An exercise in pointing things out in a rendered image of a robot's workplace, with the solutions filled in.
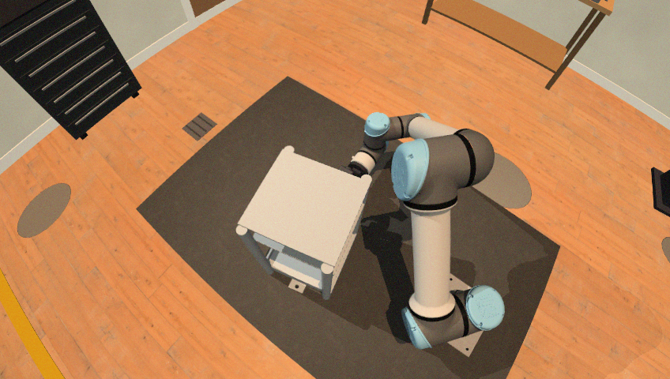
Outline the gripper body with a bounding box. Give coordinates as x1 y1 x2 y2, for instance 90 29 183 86
348 161 368 178

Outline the beige shelving unit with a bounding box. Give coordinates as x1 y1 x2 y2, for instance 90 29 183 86
236 146 372 300

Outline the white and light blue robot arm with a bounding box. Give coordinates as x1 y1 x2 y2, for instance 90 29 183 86
351 112 505 350

